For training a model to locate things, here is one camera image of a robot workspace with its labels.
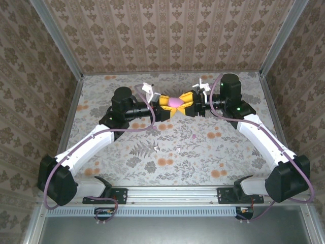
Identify pink oval charging case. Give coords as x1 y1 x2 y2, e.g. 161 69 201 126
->
166 96 184 108

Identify floral patterned table mat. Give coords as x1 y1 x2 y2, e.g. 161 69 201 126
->
54 72 297 186

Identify small wiring connector block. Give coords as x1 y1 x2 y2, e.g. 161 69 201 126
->
94 207 115 216
236 207 254 219

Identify grey metal panel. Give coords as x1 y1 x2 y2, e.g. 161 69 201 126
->
38 205 315 244

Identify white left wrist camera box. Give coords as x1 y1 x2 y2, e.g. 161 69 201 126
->
141 82 160 104

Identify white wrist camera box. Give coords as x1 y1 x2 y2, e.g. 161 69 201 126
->
193 78 211 99
141 82 160 104

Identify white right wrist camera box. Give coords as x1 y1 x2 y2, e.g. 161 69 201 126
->
193 78 211 99

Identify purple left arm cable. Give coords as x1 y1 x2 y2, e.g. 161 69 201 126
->
43 83 156 226

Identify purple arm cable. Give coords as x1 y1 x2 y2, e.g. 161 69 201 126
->
43 83 156 226
209 73 315 224

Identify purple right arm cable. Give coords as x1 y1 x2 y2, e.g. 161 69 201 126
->
209 73 315 224

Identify aluminium side rail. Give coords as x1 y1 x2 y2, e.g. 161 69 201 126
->
54 76 84 163
258 75 294 157

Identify aluminium corner post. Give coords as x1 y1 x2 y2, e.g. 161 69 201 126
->
29 0 84 80
258 0 309 77

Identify long aluminium mounting rail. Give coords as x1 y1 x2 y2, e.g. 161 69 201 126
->
38 185 312 204

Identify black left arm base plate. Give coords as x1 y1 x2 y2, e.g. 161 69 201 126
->
82 187 127 205

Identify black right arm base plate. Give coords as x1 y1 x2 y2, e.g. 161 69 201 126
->
217 187 265 205

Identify grey slotted cable duct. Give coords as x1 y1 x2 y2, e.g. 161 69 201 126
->
47 205 238 218

